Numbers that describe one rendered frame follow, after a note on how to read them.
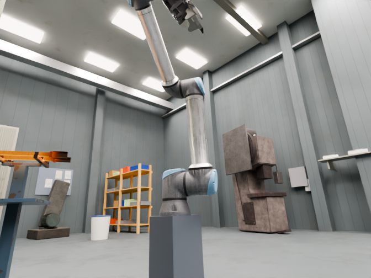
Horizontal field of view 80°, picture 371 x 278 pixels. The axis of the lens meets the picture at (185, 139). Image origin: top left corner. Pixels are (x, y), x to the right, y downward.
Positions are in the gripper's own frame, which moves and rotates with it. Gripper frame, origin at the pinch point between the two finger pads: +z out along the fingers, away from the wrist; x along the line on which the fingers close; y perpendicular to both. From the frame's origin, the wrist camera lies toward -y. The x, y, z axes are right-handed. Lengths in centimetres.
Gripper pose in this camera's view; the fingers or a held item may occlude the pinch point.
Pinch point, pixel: (203, 26)
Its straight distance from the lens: 106.9
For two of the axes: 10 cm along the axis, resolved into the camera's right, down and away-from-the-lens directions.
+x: -1.1, 0.9, -9.9
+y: -7.7, 6.2, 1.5
